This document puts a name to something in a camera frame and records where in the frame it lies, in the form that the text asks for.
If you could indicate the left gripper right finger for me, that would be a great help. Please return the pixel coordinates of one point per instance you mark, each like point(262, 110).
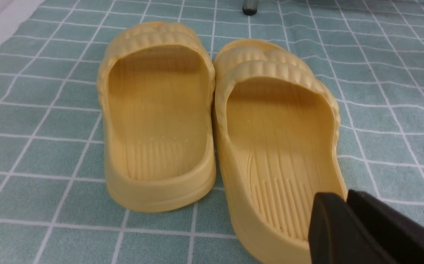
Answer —
point(400, 236)

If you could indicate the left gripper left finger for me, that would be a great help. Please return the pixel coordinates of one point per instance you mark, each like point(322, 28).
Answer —
point(336, 235)

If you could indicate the steel shoe rack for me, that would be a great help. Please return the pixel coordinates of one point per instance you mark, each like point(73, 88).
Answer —
point(250, 7)

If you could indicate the right yellow rubber slipper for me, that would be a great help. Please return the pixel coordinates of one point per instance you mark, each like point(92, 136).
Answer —
point(277, 129)

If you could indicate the yellow rubber slipper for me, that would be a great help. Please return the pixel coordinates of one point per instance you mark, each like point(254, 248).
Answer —
point(156, 85)
point(277, 129)

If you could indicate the left yellow rubber slipper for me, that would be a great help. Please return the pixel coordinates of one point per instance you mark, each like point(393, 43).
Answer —
point(156, 85)

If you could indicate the green checked tablecloth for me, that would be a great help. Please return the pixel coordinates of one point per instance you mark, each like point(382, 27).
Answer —
point(54, 206)

